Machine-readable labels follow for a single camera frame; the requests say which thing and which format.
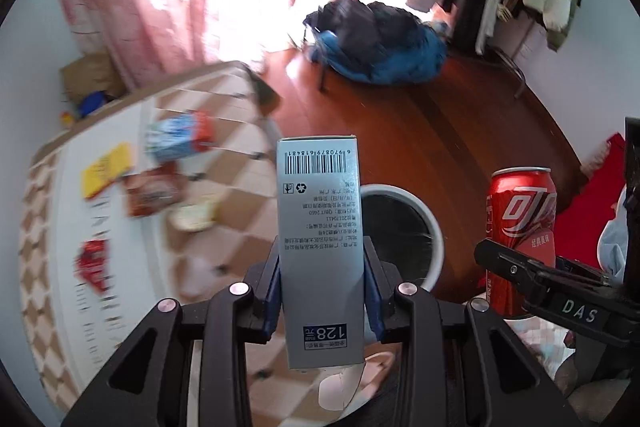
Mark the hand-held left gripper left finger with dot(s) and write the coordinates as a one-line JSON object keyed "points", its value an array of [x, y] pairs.
{"points": [[273, 292]]}

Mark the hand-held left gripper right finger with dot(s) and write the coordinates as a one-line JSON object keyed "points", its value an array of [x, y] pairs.
{"points": [[373, 302]]}

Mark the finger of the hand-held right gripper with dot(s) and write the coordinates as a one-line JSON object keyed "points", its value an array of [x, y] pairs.
{"points": [[530, 274]]}

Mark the grey cardboard box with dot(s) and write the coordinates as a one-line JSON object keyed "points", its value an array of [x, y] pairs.
{"points": [[320, 252]]}

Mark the red soda can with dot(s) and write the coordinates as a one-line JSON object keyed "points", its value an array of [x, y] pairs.
{"points": [[522, 212]]}

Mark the white trash bin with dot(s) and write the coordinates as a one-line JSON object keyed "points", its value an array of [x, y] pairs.
{"points": [[407, 232]]}

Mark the light blue cloth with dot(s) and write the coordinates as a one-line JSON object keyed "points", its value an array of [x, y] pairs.
{"points": [[614, 237]]}

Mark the red cloth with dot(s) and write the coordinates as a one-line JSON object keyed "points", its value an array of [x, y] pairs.
{"points": [[595, 192]]}

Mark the pink slipper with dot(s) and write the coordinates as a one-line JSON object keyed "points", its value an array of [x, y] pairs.
{"points": [[357, 379]]}

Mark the pale round bowl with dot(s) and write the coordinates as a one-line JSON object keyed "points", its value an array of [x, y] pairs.
{"points": [[192, 216]]}

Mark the checked tablecloth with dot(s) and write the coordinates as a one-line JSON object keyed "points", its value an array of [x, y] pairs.
{"points": [[165, 227]]}

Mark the brown snack packet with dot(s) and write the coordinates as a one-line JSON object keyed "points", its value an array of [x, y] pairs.
{"points": [[152, 192]]}

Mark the blue and red snack packet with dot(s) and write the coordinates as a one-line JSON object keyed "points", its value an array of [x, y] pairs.
{"points": [[181, 136]]}

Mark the yellow packet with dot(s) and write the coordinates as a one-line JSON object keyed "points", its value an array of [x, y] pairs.
{"points": [[106, 169]]}

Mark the blue padded jacket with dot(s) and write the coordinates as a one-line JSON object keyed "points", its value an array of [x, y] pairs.
{"points": [[385, 59]]}

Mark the blue toy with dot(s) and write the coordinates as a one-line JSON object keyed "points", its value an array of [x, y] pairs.
{"points": [[92, 103]]}

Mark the pile of dark and blue clothes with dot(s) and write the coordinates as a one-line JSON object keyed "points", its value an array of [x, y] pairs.
{"points": [[365, 27]]}

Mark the brown cardboard box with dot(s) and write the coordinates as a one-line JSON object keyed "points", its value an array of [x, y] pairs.
{"points": [[90, 77]]}

